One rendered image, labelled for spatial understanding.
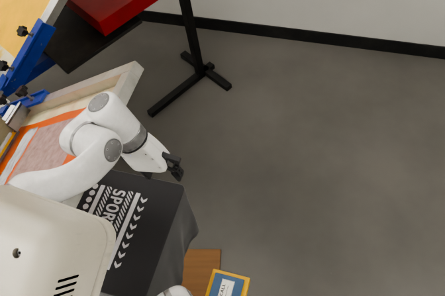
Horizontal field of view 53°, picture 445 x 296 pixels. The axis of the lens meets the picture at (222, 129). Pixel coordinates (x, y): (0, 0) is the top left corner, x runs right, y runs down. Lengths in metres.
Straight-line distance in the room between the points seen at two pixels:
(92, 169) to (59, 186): 0.06
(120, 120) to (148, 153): 0.11
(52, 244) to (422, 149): 2.69
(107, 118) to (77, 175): 0.14
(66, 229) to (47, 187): 0.34
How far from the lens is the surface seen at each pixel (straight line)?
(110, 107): 0.94
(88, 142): 0.90
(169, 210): 1.70
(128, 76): 1.27
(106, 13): 2.22
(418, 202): 2.84
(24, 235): 0.54
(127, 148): 1.01
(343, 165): 2.86
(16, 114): 1.74
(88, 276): 0.60
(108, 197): 1.79
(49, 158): 1.42
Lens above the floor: 2.47
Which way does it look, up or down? 55 degrees down
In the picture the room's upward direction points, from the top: 10 degrees counter-clockwise
